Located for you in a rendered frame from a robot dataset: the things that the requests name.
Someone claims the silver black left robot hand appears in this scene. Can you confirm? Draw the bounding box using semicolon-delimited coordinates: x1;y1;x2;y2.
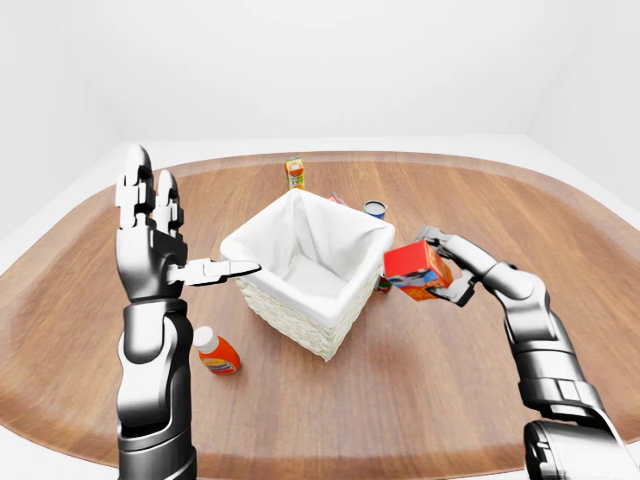
114;144;263;303

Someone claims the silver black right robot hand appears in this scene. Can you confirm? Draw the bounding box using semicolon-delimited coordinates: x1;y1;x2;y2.
414;225;536;309

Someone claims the red printed food box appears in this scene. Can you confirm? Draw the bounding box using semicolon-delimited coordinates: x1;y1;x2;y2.
383;239;455;304

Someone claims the white woven basket with liner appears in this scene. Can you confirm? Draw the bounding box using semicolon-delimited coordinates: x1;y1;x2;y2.
219;187;397;363

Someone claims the orange bottle with white cap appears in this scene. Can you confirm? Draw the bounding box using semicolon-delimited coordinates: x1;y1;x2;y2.
192;325;242;377

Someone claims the yellow orange juice carton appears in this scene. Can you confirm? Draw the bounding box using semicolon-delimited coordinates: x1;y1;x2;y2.
284;156;307;191

